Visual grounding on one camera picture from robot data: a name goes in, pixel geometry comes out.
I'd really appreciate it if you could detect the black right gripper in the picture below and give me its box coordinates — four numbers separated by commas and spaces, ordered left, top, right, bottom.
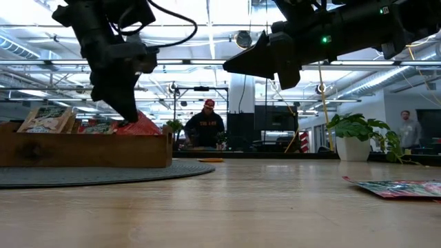
222, 13, 342, 91

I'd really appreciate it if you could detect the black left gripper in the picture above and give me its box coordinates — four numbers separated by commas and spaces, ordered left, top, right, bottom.
51, 0, 160, 124

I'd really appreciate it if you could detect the beige tea packet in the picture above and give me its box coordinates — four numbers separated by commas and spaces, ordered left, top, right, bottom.
17, 105, 73, 134

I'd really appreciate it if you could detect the small green plant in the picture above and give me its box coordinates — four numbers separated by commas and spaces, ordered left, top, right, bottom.
165, 119, 183, 138

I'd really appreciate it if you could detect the black perforated computer case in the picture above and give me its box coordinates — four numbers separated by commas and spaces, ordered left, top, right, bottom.
254, 104, 300, 152

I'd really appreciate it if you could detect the wooden three-compartment tray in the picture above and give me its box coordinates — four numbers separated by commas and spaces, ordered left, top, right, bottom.
0, 120, 174, 169

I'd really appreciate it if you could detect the black cabinet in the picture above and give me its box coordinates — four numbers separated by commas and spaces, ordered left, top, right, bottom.
226, 112, 256, 152

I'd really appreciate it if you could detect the grey round woven placemat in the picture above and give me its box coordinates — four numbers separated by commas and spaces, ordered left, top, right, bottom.
0, 161, 216, 189

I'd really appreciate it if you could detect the person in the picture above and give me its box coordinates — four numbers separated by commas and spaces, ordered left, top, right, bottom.
396, 110, 424, 152
183, 99, 227, 151

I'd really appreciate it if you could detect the red white striped pole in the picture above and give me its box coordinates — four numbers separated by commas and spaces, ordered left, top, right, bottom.
298, 130, 310, 154

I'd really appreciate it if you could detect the green plant in white pot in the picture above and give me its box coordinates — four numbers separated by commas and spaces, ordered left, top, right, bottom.
325, 112, 421, 166

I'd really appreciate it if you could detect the black monitor screen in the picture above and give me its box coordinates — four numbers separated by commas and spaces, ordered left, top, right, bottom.
416, 109, 441, 156

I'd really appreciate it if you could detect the black left wrist camera cable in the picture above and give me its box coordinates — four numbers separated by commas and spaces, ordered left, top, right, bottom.
112, 0, 199, 49

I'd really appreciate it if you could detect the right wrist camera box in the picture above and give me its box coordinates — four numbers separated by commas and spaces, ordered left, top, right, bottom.
274, 0, 331, 22

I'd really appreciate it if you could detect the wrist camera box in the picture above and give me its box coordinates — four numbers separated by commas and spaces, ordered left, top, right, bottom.
103, 0, 156, 32
274, 0, 331, 22

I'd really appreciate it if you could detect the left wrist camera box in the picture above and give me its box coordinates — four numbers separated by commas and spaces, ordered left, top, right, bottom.
103, 0, 156, 32

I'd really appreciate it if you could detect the yellow extension cable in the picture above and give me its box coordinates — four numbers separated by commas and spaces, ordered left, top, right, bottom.
318, 61, 335, 152

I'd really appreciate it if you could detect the black aluminium table frame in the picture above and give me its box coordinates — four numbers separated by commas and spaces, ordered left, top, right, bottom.
172, 150, 441, 167

